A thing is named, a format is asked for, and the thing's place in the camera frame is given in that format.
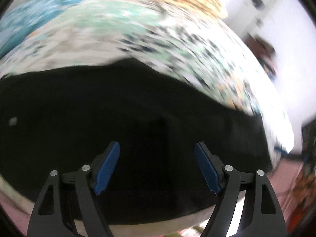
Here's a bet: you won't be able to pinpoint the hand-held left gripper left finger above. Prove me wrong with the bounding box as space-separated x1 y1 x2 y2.
26 141 120 237

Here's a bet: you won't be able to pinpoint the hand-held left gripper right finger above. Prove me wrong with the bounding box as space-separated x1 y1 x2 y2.
194 142 287 237

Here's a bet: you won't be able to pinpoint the black pants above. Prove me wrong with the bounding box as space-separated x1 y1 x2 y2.
0 57 273 225

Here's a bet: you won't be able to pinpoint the brown wooden furniture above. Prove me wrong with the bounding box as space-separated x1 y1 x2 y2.
243 33 278 82

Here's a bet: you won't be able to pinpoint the floral bed sheet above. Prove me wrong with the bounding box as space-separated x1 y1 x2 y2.
0 0 295 237

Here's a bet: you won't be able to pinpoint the teal patterned blanket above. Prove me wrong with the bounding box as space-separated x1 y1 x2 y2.
0 0 109 60

